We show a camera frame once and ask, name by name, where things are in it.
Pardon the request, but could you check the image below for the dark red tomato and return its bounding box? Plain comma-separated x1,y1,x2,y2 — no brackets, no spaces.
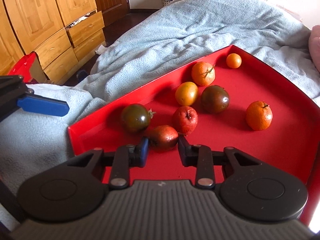
150,125,178,148

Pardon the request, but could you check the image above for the red apple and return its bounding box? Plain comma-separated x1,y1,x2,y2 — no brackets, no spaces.
172,106,198,135

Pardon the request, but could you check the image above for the dark tomato with stem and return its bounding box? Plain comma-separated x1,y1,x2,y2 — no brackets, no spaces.
121,103,156,132

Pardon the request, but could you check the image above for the dark green-red tomato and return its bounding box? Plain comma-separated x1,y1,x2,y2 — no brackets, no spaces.
200,85,229,113

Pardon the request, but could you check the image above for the yellow orange tomato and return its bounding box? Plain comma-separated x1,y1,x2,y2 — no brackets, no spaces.
175,82,198,106

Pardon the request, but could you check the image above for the red fruit tray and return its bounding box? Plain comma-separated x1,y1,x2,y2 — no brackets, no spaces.
68,46,319,224

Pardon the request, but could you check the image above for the mandarin orange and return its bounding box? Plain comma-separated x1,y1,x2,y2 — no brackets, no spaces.
245,101,273,131

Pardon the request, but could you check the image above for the wooden wardrobe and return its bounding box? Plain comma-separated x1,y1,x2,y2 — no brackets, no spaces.
1,0,105,85

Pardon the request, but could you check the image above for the mandarin with stem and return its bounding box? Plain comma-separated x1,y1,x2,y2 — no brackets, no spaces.
191,61,216,86

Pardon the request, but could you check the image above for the small orange kumquat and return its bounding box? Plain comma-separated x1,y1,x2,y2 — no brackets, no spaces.
226,53,242,69

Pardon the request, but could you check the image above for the light blue blanket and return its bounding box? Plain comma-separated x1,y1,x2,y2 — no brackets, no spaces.
1,0,319,193

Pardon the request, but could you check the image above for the pink plush pig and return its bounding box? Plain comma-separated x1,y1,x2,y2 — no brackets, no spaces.
309,25,320,72

